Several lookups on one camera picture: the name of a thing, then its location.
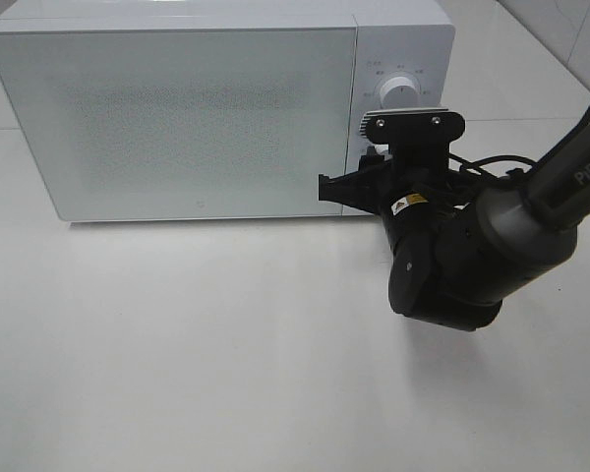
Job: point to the white microwave oven body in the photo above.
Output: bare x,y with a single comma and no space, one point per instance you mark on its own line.
392,38

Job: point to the black wrist camera with heatsink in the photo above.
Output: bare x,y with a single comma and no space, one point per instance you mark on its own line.
418,137

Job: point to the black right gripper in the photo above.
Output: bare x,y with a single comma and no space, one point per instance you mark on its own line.
379,183

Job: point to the white microwave knob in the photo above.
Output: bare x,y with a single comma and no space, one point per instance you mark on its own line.
401,91
382,150

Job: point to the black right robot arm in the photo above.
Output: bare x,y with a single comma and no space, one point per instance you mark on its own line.
462,238

